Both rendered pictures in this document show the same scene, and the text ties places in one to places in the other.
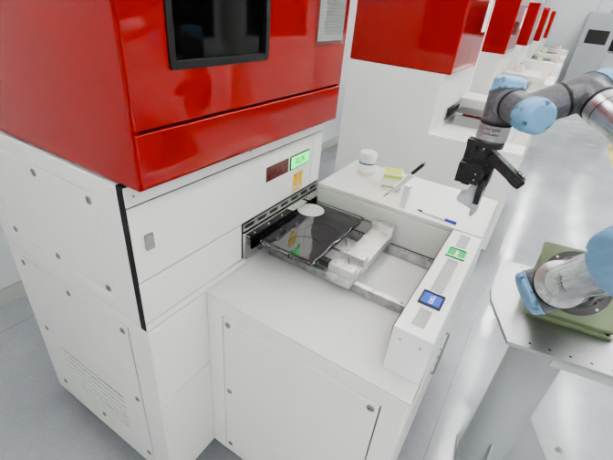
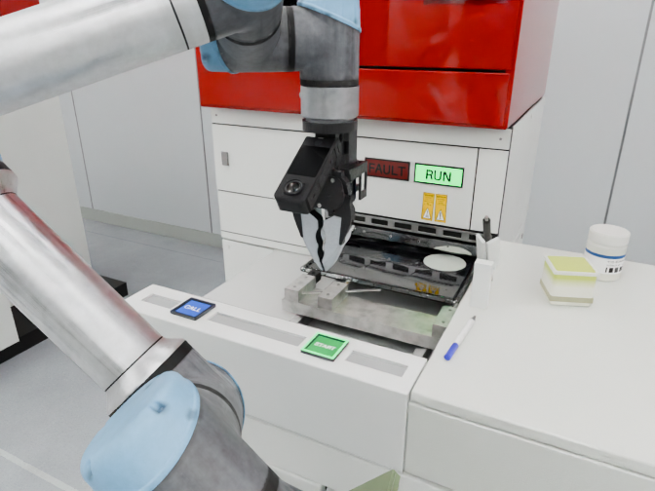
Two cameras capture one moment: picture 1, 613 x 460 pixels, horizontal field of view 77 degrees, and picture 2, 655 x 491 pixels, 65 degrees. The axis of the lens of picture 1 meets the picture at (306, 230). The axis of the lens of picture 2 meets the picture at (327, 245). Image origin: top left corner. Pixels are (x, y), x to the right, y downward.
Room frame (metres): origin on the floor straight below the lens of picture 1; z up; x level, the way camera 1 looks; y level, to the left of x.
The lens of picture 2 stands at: (0.96, -1.13, 1.41)
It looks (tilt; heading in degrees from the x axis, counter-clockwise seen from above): 22 degrees down; 88
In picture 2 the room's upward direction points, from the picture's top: straight up
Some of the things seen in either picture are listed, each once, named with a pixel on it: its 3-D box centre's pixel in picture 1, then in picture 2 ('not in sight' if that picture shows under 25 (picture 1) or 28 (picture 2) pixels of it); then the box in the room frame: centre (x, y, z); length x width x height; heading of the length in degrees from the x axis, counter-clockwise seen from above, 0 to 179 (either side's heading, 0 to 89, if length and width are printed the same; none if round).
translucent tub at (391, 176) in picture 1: (392, 179); (567, 281); (1.42, -0.31, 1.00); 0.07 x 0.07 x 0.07; 80
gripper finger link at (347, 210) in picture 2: not in sight; (337, 212); (1.00, -0.47, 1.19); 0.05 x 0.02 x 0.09; 151
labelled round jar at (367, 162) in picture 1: (367, 162); (604, 252); (1.54, -0.22, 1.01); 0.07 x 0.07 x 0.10
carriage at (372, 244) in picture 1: (363, 253); (366, 316); (1.07, -0.20, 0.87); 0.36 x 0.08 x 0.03; 151
